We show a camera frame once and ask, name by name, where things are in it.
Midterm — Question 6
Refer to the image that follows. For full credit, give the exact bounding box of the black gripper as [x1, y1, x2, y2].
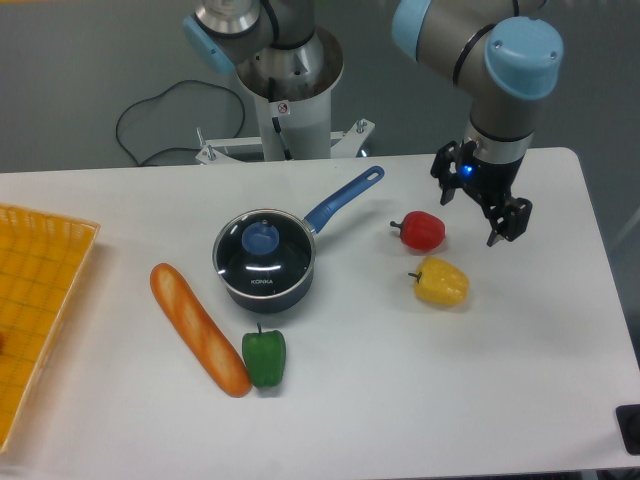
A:
[430, 141, 532, 247]

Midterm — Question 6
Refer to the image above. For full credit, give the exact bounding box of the glass lid blue knob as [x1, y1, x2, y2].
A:
[213, 209, 313, 297]

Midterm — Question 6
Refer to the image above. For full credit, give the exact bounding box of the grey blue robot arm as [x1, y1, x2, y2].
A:
[183, 1, 564, 243]

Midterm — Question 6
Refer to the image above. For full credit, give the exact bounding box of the red bell pepper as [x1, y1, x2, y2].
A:
[390, 211, 446, 251]

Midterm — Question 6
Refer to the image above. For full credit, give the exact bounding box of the yellow bell pepper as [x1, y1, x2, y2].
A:
[408, 256, 470, 306]

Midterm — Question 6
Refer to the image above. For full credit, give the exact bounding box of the dark blue saucepan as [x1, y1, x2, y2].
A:
[212, 166, 385, 314]

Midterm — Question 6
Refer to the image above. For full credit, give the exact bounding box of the green bell pepper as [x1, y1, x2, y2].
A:
[242, 323, 287, 389]

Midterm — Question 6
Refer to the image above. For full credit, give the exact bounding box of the black table corner device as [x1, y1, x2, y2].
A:
[615, 404, 640, 456]

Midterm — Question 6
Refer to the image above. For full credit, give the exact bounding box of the orange baguette bread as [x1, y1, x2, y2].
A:
[150, 263, 253, 398]

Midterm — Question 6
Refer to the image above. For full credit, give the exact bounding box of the yellow wicker basket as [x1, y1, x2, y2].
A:
[1, 204, 100, 452]

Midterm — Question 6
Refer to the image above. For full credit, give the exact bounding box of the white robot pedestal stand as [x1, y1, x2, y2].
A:
[196, 27, 375, 164]

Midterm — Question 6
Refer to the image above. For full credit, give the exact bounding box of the black floor cable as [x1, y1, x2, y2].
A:
[115, 79, 246, 167]

